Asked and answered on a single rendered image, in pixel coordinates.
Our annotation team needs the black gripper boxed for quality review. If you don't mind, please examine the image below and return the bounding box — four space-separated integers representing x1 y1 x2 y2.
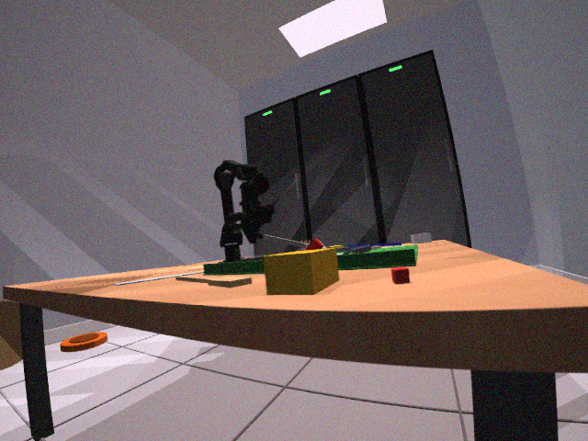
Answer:
227 198 273 243

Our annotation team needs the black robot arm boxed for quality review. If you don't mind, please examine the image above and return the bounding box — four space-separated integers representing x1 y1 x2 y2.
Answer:
214 160 275 261

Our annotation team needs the olive-brown box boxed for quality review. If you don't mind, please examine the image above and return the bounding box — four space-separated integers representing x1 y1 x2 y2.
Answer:
263 248 339 295

